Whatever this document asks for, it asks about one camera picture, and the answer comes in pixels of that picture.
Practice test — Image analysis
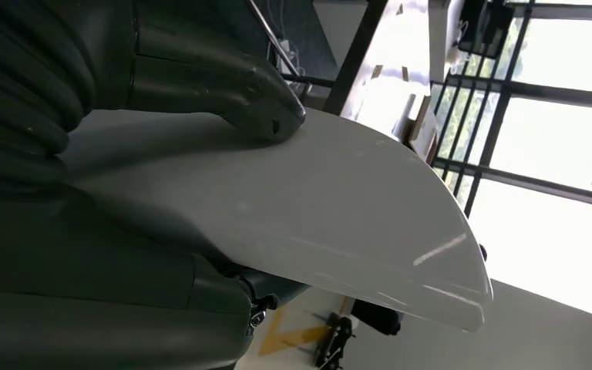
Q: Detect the black jointed stand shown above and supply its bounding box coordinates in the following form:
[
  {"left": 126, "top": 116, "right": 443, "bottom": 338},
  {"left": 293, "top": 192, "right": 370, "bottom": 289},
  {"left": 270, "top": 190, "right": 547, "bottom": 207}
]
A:
[{"left": 315, "top": 312, "right": 357, "bottom": 370}]

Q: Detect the black steel beam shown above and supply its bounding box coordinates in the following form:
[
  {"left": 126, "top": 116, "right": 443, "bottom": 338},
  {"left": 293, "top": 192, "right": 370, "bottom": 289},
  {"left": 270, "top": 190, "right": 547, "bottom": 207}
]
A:
[{"left": 321, "top": 0, "right": 390, "bottom": 116}]

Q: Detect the black hanging device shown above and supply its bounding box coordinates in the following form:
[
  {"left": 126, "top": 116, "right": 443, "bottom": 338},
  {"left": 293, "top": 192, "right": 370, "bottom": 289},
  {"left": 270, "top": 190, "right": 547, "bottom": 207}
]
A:
[{"left": 456, "top": 0, "right": 516, "bottom": 57}]

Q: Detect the black window frame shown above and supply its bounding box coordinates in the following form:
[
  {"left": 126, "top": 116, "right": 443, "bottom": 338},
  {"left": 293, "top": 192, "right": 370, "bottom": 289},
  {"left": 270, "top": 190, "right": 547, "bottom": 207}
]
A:
[{"left": 430, "top": 0, "right": 592, "bottom": 218}]

